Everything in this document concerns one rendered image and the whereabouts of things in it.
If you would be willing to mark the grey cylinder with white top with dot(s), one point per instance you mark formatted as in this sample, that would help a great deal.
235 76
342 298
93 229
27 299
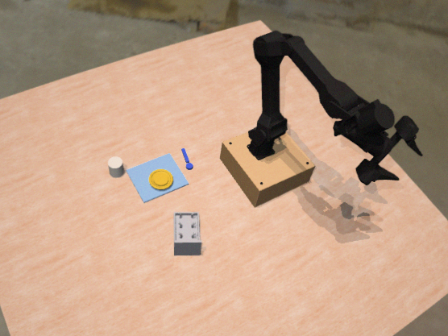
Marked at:
115 166

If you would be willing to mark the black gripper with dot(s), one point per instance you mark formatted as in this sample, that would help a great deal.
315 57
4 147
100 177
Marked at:
380 145

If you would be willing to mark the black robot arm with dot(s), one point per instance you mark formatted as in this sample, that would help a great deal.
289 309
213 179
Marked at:
359 119

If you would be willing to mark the light blue mat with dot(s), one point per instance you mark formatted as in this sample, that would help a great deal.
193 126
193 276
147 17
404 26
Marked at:
140 174

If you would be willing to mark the grey dish rack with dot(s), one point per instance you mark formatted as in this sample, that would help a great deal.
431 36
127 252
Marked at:
186 233

